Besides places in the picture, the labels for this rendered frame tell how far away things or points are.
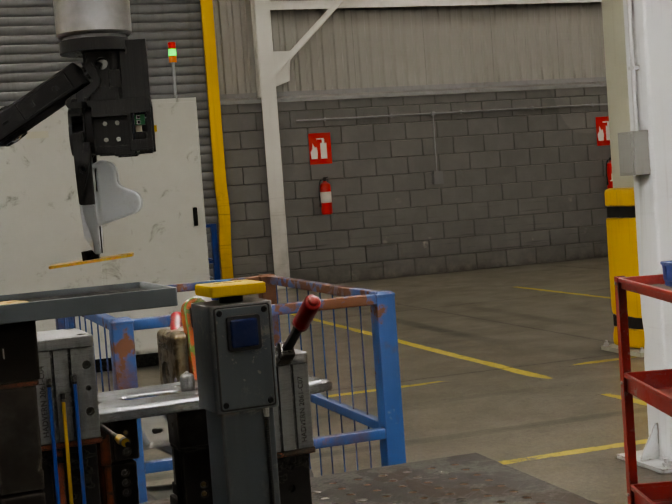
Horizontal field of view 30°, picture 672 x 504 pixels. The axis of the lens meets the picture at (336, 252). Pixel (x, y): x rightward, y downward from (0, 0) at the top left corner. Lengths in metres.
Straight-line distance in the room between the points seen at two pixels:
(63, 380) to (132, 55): 0.37
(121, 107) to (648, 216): 4.22
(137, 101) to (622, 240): 7.40
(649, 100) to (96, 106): 4.19
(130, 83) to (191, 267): 8.32
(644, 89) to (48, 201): 5.25
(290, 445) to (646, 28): 4.00
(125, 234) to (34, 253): 0.68
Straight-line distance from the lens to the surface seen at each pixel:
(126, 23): 1.28
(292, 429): 1.50
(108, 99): 1.28
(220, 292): 1.29
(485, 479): 2.35
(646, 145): 5.30
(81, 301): 1.22
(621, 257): 8.57
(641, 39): 5.33
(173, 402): 1.58
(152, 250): 9.51
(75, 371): 1.42
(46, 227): 9.39
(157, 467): 3.39
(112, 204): 1.26
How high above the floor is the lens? 1.25
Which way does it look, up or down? 3 degrees down
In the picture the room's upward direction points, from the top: 4 degrees counter-clockwise
